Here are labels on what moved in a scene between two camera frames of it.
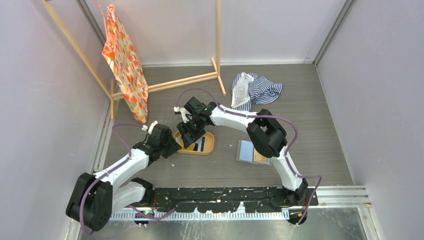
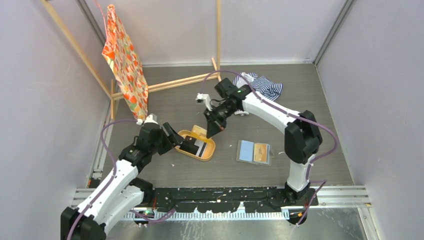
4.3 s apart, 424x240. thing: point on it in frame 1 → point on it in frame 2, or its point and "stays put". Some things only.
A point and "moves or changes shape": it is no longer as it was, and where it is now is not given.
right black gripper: (183, 128) → (214, 127)
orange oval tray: (210, 145) moves or changes shape
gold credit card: (257, 157) stays put
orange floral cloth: (126, 65) stays put
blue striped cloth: (249, 89) stays put
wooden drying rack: (213, 75) stays put
